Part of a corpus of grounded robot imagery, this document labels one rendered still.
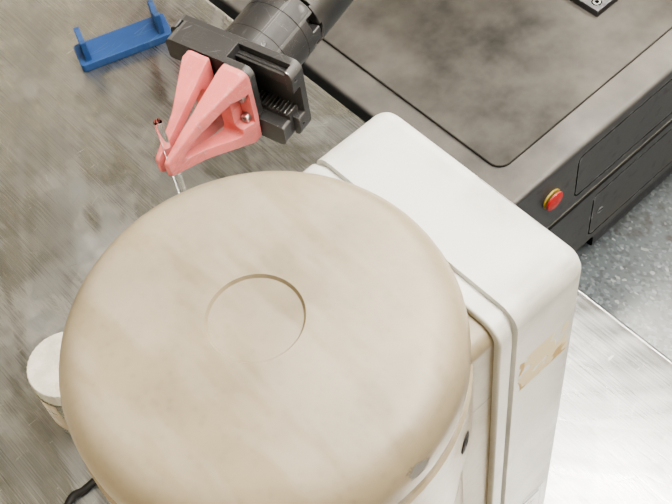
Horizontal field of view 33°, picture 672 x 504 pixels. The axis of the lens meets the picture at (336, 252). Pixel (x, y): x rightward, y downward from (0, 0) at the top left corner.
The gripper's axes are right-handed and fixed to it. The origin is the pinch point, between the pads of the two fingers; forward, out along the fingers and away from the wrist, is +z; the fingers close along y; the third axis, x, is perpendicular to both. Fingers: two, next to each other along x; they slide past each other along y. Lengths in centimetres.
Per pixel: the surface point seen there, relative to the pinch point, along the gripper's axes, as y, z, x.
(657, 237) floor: 16, -77, 101
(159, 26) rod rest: -27.2, -25.6, 23.9
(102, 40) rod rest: -32.3, -22.0, 24.9
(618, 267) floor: 13, -69, 101
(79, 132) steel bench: -27.3, -11.6, 25.8
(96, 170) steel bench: -22.7, -8.7, 25.8
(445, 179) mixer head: 30.0, 14.7, -34.5
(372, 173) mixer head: 28.1, 15.5, -34.5
